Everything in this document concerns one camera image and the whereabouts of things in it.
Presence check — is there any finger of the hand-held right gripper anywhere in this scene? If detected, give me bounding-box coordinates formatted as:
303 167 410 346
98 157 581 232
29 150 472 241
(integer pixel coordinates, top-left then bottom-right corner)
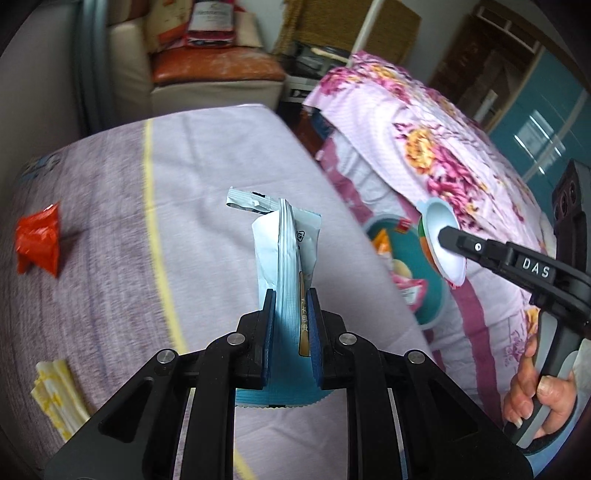
436 225 561 296

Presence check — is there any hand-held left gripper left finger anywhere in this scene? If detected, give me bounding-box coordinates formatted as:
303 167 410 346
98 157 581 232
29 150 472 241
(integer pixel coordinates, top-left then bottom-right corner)
44 288 276 480

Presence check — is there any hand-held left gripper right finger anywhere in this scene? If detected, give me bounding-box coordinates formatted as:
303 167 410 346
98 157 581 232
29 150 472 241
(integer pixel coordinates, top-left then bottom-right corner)
306 287 532 480

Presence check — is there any round white plastic cup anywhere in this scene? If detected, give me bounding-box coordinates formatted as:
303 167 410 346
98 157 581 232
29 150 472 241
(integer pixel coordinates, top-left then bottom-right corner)
417 198 467 286

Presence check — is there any light blue snack packet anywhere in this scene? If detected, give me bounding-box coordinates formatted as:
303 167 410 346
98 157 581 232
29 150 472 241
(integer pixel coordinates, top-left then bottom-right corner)
225 187 333 409

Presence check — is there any teal plastic bin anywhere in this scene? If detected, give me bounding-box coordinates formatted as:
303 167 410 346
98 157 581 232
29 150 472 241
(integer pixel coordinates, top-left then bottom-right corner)
362 215 451 326

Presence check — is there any person's right hand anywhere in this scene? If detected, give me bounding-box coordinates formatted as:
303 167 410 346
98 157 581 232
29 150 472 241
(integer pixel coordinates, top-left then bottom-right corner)
502 333 579 438

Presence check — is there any pink snack packet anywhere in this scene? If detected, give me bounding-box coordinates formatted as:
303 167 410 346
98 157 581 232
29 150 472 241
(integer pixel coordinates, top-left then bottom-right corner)
392 274 428 310

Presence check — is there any pink striped bed sheet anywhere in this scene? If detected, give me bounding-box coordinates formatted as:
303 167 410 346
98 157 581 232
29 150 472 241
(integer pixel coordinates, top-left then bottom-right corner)
316 134 555 430

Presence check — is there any orange snack packet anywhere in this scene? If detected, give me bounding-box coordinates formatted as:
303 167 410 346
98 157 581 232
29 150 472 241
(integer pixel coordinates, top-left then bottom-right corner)
373 228 393 257

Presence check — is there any blue glass door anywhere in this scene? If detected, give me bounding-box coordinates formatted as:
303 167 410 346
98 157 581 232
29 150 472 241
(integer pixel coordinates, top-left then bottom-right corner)
489 46 591 185

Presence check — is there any floral bedsheet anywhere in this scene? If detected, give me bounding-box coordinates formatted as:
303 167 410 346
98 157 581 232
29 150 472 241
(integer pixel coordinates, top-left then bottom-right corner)
302 51 568 296

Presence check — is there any lilac tablecloth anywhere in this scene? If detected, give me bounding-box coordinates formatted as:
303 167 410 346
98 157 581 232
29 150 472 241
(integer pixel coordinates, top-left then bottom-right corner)
0 104 439 480

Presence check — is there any wooden wardrobe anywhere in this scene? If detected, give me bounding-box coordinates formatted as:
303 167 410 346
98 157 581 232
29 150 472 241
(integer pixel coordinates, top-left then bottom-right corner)
429 0 543 134

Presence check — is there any yellow white wrapper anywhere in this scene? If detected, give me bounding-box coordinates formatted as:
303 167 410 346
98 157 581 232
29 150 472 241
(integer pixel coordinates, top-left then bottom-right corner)
30 359 90 439

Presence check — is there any brown wicker box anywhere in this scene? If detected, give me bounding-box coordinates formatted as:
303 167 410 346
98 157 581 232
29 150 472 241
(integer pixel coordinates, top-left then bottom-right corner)
295 0 421 65

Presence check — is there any red snack wrapper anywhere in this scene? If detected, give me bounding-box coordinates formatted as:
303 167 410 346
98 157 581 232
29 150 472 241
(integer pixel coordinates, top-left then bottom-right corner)
15 203 62 278

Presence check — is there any white pole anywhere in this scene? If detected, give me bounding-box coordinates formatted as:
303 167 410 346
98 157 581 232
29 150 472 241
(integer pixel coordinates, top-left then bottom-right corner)
355 0 386 51

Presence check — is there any dark storage box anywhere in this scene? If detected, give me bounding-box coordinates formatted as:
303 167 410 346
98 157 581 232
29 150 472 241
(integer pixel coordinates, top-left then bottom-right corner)
281 39 352 104

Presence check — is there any orange seat cushion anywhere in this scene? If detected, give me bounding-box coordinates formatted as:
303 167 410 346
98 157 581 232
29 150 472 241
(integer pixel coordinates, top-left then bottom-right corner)
152 44 284 88

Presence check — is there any beige sofa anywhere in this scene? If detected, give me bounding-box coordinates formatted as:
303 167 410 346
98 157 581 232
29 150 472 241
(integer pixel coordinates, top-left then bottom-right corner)
108 18 284 127

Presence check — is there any cream cushion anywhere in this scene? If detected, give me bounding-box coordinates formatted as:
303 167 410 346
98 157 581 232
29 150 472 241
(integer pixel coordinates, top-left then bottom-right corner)
233 11 266 47

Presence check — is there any red and white bag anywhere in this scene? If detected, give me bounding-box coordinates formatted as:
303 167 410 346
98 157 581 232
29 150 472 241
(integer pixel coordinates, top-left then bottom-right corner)
185 0 238 49

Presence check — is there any yellow and white bag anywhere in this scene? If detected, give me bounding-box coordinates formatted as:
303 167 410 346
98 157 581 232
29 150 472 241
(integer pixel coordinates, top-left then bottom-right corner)
150 0 195 51

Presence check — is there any grey metal frame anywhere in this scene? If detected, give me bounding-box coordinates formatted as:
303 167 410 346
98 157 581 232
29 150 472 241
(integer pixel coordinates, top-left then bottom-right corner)
76 0 112 134

